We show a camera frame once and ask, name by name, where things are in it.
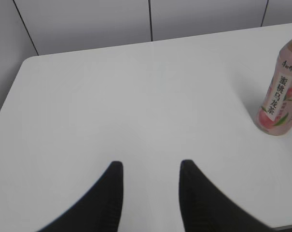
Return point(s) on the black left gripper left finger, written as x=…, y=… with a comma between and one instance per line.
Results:
x=99, y=210

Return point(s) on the pink peach tea bottle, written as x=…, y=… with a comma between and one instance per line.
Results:
x=275, y=113

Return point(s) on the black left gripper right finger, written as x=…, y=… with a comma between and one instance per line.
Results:
x=204, y=208

